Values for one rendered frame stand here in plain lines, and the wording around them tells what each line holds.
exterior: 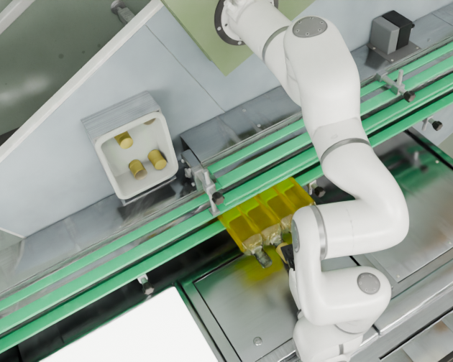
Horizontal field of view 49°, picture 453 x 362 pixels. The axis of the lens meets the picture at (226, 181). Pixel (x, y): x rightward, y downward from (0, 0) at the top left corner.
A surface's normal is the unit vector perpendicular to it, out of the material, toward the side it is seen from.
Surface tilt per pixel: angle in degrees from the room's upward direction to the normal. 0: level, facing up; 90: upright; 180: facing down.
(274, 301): 90
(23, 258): 90
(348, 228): 57
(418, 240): 90
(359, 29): 0
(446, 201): 90
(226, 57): 4
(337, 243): 33
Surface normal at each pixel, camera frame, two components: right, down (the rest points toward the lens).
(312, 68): -0.43, -0.46
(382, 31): -0.86, 0.45
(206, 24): 0.44, 0.66
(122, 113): -0.11, -0.63
